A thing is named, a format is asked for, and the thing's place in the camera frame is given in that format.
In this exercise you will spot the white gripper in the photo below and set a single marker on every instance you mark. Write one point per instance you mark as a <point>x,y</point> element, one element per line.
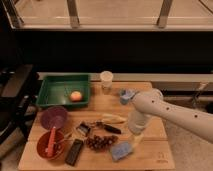
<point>137,139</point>

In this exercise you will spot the blue sponge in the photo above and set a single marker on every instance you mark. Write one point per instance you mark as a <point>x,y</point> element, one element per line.
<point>121,150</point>

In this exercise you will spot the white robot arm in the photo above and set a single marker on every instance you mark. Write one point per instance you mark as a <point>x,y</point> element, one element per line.
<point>151,103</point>

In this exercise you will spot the purple bowl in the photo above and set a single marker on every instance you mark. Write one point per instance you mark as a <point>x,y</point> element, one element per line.
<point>55,116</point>

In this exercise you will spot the red bowl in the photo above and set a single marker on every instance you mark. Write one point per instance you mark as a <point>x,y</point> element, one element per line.
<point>42,145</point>

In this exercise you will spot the bunch of red grapes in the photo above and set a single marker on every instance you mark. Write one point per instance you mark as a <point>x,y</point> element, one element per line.
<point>98,143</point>

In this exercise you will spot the banana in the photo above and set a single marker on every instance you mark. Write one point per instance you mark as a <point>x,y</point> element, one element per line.
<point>112,119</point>

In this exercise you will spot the black rectangular remote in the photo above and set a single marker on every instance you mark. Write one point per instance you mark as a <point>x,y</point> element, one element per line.
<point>74,152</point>

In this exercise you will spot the white paper cup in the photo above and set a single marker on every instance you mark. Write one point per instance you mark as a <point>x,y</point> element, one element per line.
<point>106,78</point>

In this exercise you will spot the apple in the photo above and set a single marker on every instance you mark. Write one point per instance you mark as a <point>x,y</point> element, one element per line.
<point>75,96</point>

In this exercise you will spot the green plastic tray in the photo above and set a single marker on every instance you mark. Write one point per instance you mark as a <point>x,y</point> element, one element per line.
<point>56,90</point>

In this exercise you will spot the black chair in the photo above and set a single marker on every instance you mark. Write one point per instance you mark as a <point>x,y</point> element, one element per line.
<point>17,92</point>

